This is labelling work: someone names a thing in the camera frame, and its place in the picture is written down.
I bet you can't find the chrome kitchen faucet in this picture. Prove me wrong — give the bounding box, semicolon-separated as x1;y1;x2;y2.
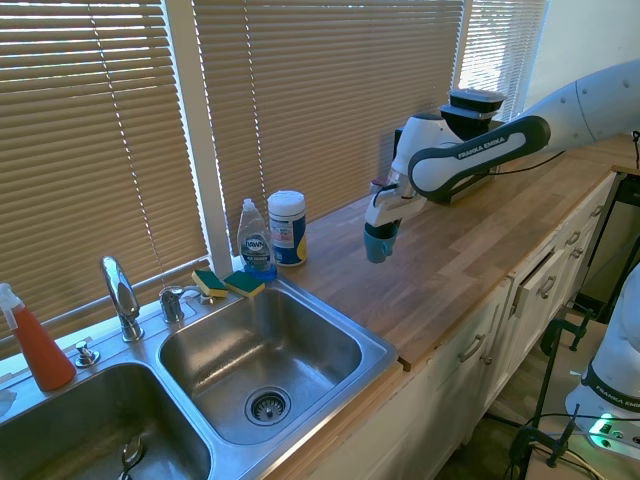
99;255;146;343

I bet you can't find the teal blue mug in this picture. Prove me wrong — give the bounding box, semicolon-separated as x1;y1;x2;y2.
363;224;399;265

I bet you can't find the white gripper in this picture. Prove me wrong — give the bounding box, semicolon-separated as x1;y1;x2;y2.
363;185;427;241

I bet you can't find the chrome sink knob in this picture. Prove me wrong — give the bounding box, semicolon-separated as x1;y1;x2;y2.
74;340;101;369

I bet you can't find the clear Dawn dish soap bottle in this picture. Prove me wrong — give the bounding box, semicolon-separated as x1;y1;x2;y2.
236;197;278;283

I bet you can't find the black metal clamp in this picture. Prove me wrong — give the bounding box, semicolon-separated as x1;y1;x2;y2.
530;308;597;427
508;403;582;480

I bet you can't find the orange spray bottle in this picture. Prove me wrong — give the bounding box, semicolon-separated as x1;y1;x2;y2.
0;282;78;393

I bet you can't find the white disinfecting wipes canister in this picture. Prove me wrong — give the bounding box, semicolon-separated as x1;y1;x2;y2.
266;189;309;268

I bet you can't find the black appliance power cable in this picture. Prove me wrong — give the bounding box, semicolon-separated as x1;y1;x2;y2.
487;151;567;177

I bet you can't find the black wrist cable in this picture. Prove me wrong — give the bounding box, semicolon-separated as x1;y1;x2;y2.
373;182;402;207

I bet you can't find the black built-in dishwasher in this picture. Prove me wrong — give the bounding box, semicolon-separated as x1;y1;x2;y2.
573;168;640;324

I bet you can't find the narrow beige window blind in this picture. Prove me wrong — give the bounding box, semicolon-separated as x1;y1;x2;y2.
458;0;549;125

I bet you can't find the black countertop appliance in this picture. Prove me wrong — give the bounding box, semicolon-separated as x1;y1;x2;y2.
393;115;502;205

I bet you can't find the metal drain strainer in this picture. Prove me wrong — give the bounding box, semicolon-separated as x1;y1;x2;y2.
244;385;293;428

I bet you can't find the wide beige window blind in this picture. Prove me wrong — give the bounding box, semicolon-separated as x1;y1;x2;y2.
192;0;467;227
0;0;212;359

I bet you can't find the white kitchen cabinet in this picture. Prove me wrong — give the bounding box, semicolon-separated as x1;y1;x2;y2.
272;171;619;480

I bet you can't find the yellow green sponge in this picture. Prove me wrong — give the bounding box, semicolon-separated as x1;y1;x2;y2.
191;269;229;300
222;270;267;300

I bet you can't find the stainless steel double sink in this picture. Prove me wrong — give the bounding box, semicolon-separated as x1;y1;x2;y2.
0;273;402;480

